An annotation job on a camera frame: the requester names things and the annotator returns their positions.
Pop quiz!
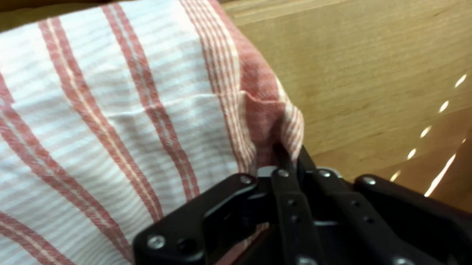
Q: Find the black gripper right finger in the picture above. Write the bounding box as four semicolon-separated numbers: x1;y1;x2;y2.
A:
293;146;472;265

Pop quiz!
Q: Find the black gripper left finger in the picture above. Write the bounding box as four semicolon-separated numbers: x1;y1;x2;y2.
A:
131;143;325;265

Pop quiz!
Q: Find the red white striped cloth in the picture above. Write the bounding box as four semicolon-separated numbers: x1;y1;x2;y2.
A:
0;0;306;265

